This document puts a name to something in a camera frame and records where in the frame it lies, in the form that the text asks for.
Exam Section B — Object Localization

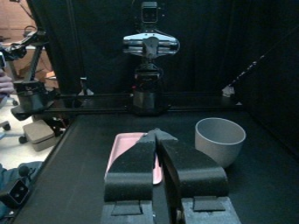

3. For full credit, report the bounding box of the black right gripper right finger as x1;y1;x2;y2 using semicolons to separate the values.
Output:
153;129;231;213

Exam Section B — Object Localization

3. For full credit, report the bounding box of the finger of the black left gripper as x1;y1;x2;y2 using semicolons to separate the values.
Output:
141;37;152;60
151;37;161;60

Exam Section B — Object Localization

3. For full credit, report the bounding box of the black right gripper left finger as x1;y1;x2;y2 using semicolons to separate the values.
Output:
103;129;159;217

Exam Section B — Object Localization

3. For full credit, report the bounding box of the pink rectangular plate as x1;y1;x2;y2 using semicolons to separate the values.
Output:
104;132;164;186

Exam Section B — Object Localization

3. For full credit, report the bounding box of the person's hand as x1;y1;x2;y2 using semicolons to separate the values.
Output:
0;71;16;95

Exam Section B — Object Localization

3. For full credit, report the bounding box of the grey plastic cup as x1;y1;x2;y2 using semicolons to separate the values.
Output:
193;116;248;170

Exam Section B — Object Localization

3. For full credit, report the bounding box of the white tape piece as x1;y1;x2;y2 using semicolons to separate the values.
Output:
220;85;236;98

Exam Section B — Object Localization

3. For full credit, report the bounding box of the beige storage box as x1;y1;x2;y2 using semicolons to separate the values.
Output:
21;119;61;152

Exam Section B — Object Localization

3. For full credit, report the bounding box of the person's blue jeans leg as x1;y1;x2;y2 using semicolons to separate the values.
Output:
0;161;44;221

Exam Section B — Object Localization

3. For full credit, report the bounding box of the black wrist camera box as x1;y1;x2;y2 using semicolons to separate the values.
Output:
140;1;159;25

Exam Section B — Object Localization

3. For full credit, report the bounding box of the black aluminium frame rail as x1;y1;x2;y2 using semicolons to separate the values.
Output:
45;92;243;114

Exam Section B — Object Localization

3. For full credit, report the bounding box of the thin diagonal cable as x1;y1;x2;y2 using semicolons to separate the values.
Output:
227;27;299;88

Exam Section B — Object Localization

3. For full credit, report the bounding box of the small black camera box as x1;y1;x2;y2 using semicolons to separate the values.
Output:
0;178;32;210

